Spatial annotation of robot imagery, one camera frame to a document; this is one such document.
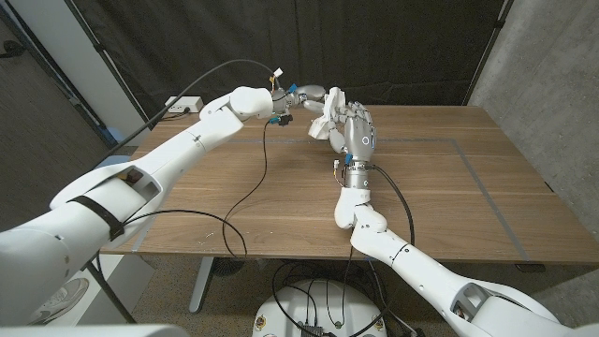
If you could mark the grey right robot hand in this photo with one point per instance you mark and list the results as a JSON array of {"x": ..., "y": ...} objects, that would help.
[{"x": 358, "y": 140}]

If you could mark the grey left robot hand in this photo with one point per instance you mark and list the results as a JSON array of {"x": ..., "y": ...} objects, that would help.
[{"x": 304, "y": 93}]

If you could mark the white paper tissue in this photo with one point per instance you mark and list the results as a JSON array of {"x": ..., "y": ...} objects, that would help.
[{"x": 327, "y": 119}]

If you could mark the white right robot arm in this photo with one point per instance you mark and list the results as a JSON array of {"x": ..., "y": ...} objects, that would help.
[{"x": 421, "y": 267}]

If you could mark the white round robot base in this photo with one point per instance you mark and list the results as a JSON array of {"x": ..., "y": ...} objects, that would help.
[{"x": 327, "y": 304}]

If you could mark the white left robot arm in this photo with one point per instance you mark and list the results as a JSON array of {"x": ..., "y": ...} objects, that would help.
[{"x": 164, "y": 154}]

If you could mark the black fabric backdrop curtain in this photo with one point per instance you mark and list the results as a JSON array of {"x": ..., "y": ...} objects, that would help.
[{"x": 374, "y": 47}]

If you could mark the white power strip box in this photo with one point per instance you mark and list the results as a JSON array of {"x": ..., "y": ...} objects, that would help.
[{"x": 180, "y": 104}]

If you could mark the black backdrop stand pole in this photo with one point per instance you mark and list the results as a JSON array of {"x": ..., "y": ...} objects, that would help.
[
  {"x": 489, "y": 47},
  {"x": 104, "y": 54}
]

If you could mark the black round floor fan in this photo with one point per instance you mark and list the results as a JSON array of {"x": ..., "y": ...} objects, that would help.
[{"x": 228, "y": 267}]

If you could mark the light blue round stool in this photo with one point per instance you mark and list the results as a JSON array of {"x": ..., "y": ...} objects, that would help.
[{"x": 114, "y": 160}]

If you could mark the white table leg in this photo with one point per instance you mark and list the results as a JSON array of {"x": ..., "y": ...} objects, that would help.
[{"x": 201, "y": 285}]

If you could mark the grey sneaker shoe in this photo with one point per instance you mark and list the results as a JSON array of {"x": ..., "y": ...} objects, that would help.
[{"x": 58, "y": 302}]

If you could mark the black diagonal wall strip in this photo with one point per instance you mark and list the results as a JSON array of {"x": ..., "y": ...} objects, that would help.
[{"x": 56, "y": 77}]

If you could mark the black wall hook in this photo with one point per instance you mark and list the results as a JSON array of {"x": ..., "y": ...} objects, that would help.
[{"x": 10, "y": 48}]

